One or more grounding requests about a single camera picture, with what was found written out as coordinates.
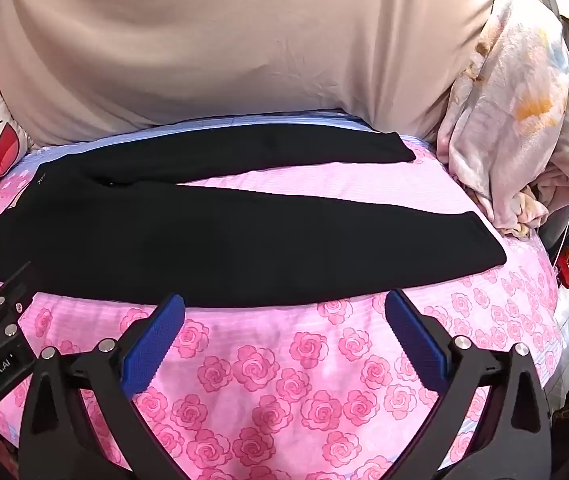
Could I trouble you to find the black pants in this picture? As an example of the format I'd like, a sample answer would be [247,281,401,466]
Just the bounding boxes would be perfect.
[0,124,508,309]

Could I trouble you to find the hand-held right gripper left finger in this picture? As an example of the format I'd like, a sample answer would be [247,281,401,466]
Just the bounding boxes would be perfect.
[19,292,186,480]

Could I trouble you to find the pink rose bedsheet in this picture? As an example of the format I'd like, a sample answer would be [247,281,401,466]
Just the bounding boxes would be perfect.
[0,112,568,480]

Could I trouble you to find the pale floral blanket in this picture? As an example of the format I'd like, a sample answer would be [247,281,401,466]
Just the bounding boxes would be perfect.
[437,0,569,237]

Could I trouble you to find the beige padded headboard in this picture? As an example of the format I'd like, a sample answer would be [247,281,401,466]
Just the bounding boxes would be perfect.
[0,0,515,148]

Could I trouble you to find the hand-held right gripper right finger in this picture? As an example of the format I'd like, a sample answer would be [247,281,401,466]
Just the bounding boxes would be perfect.
[386,288,554,480]

